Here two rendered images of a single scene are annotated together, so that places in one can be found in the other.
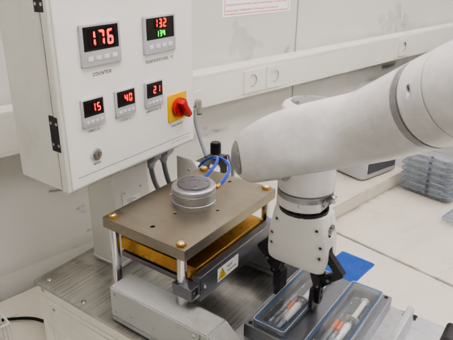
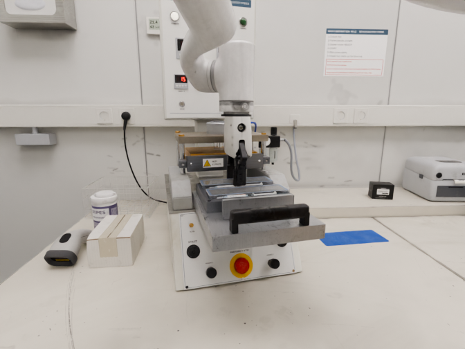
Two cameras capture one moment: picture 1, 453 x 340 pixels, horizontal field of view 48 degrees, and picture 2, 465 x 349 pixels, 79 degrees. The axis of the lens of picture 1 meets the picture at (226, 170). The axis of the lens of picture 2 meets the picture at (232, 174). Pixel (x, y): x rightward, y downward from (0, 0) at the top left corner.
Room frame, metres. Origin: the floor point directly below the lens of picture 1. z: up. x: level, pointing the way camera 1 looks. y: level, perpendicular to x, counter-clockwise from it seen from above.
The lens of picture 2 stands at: (0.14, -0.57, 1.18)
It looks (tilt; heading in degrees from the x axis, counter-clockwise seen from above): 13 degrees down; 40
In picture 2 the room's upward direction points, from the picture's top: straight up
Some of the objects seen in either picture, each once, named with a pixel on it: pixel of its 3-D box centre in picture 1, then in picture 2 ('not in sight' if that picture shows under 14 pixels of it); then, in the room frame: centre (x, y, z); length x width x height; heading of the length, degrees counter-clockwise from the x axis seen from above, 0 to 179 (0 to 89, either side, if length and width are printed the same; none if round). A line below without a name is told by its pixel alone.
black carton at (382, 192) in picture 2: not in sight; (380, 190); (1.52, -0.28, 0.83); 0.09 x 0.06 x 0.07; 120
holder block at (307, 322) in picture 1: (320, 315); (241, 193); (0.66, -0.15, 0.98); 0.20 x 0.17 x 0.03; 145
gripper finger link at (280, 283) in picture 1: (274, 271); (231, 166); (0.71, -0.08, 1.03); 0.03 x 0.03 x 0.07; 55
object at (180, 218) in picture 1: (187, 206); (223, 140); (0.85, 0.07, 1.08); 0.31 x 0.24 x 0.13; 145
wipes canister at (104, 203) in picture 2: not in sight; (105, 212); (0.58, 0.40, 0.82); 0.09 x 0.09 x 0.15
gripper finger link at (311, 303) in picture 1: (322, 290); (241, 173); (0.66, -0.15, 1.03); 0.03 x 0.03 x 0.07; 55
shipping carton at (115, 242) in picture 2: not in sight; (118, 238); (0.53, 0.23, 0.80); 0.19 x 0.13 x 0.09; 44
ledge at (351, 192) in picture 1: (300, 195); (371, 200); (1.53, -0.25, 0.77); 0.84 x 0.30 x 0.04; 134
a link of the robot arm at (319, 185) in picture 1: (306, 145); (234, 73); (0.68, -0.11, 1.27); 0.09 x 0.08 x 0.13; 110
